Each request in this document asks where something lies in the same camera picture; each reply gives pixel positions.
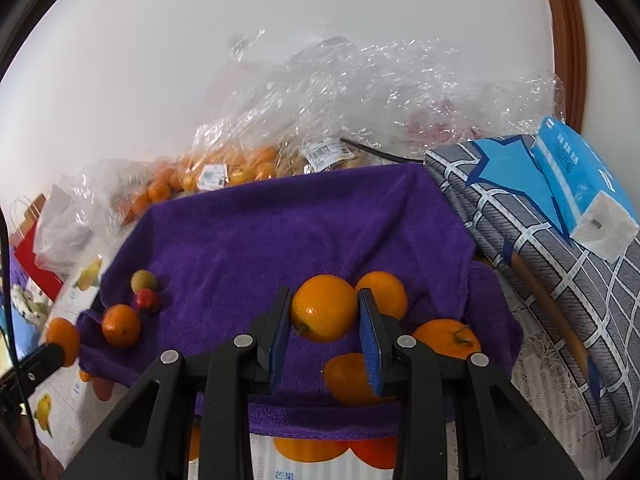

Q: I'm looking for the red paper bag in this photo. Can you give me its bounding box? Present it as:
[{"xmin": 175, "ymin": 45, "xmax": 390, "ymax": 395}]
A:
[{"xmin": 9, "ymin": 196, "xmax": 68, "ymax": 306}]

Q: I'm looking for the oval yellow-orange citrus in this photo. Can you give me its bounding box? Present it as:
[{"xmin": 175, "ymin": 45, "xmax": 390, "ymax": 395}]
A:
[{"xmin": 321, "ymin": 353, "xmax": 396, "ymax": 407}]

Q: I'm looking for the crumpled clear plastic wrap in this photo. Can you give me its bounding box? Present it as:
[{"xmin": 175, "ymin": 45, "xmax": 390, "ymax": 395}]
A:
[{"xmin": 190, "ymin": 27, "xmax": 567, "ymax": 171}]

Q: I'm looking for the wooden stick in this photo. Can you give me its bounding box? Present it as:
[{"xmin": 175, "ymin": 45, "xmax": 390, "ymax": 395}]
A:
[{"xmin": 510, "ymin": 251, "xmax": 593, "ymax": 382}]

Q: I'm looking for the small yellowish fruit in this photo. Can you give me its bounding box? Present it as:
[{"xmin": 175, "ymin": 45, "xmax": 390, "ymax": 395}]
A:
[{"xmin": 131, "ymin": 269, "xmax": 158, "ymax": 293}]

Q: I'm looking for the blue tissue pack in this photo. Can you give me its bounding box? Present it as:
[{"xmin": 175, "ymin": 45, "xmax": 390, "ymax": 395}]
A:
[{"xmin": 530, "ymin": 116, "xmax": 640, "ymax": 262}]

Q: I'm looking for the round orange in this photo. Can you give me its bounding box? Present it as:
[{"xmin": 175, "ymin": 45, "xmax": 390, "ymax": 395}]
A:
[
  {"xmin": 44, "ymin": 317, "xmax": 81, "ymax": 368},
  {"xmin": 355, "ymin": 271, "xmax": 409, "ymax": 321},
  {"xmin": 101, "ymin": 304, "xmax": 142, "ymax": 349},
  {"xmin": 291, "ymin": 274, "xmax": 360, "ymax": 344},
  {"xmin": 411, "ymin": 318, "xmax": 482, "ymax": 366}
]

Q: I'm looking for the clear bag of brown fruit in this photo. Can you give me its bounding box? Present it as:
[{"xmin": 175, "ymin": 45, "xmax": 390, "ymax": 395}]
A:
[{"xmin": 279, "ymin": 136, "xmax": 367, "ymax": 177}]

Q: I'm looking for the white plastic bag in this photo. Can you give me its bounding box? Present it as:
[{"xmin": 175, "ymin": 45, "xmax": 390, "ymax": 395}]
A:
[{"xmin": 34, "ymin": 182, "xmax": 117, "ymax": 273}]

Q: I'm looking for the purple cloth-lined tray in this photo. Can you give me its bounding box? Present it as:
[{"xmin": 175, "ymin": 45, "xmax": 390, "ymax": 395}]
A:
[{"xmin": 75, "ymin": 162, "xmax": 523, "ymax": 436}]

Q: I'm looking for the clear plastic bag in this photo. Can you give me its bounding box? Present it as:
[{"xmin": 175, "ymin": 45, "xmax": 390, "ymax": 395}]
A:
[{"xmin": 60, "ymin": 157, "xmax": 153, "ymax": 221}]

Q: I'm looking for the small red fruit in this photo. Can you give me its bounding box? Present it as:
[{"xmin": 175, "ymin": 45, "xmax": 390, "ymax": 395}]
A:
[{"xmin": 133, "ymin": 288, "xmax": 162, "ymax": 314}]

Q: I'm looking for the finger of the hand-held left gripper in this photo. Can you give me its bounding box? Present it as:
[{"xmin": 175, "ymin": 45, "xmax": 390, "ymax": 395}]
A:
[{"xmin": 7, "ymin": 342, "xmax": 67, "ymax": 388}]

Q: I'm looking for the grey checkered folded cloth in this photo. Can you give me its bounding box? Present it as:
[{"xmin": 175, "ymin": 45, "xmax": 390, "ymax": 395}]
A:
[{"xmin": 424, "ymin": 135, "xmax": 640, "ymax": 462}]

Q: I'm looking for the clear bag of small oranges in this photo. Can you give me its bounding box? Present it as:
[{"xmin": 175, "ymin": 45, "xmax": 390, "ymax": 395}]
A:
[{"xmin": 112, "ymin": 142, "xmax": 281, "ymax": 223}]

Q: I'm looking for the black cable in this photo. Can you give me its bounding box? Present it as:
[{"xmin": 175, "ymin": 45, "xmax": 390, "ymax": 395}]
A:
[{"xmin": 0, "ymin": 207, "xmax": 43, "ymax": 466}]

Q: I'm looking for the fruit-printed tablecloth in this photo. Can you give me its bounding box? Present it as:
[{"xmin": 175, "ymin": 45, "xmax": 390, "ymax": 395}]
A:
[{"xmin": 27, "ymin": 252, "xmax": 618, "ymax": 480}]

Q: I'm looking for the white dotted pillow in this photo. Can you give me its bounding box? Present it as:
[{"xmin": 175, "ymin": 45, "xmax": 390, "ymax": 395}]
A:
[{"xmin": 11, "ymin": 284, "xmax": 52, "ymax": 332}]

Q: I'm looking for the thin black stick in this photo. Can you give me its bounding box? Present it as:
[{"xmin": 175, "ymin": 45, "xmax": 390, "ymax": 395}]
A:
[{"xmin": 340, "ymin": 136, "xmax": 422, "ymax": 165}]

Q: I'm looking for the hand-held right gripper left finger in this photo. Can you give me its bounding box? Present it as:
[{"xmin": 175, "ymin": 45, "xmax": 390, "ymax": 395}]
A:
[{"xmin": 62, "ymin": 287, "xmax": 292, "ymax": 480}]

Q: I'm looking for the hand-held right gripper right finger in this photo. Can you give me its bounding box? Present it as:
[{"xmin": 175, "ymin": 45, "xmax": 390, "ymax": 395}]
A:
[{"xmin": 357, "ymin": 287, "xmax": 583, "ymax": 480}]

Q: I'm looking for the blue star-shaped paper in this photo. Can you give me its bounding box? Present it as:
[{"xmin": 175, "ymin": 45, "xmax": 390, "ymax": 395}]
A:
[{"xmin": 467, "ymin": 135, "xmax": 572, "ymax": 247}]

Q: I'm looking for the brown wooden door frame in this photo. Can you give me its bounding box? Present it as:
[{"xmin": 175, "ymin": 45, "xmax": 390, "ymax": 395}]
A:
[{"xmin": 537, "ymin": 0, "xmax": 587, "ymax": 126}]

